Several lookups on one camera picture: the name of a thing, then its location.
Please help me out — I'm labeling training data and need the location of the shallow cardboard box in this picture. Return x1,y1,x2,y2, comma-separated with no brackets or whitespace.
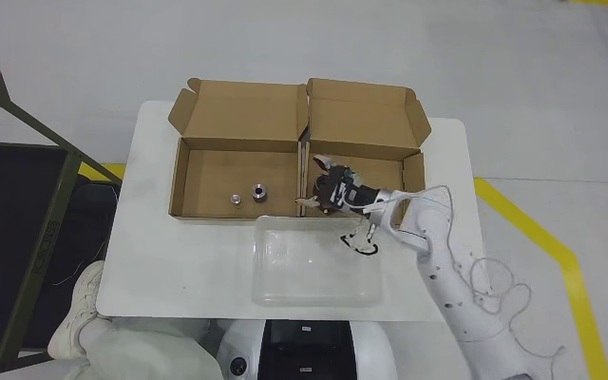
167,77,311,222
297,77,433,220

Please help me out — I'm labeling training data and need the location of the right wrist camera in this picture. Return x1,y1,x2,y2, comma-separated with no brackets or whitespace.
338,212,380,257

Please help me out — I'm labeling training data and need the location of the thin white cable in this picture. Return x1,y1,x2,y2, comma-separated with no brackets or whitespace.
365,184,567,379

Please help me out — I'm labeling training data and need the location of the deep clear plastic tray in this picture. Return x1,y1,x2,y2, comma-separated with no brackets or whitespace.
250,214,386,308

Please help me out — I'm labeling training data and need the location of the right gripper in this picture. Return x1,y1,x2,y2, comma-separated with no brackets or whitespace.
294,154,396,224

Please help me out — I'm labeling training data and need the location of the olive metal frame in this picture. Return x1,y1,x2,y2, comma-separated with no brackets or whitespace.
0,70,124,372

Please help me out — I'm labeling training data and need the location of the robot body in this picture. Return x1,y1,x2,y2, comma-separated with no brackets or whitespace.
216,318,400,380

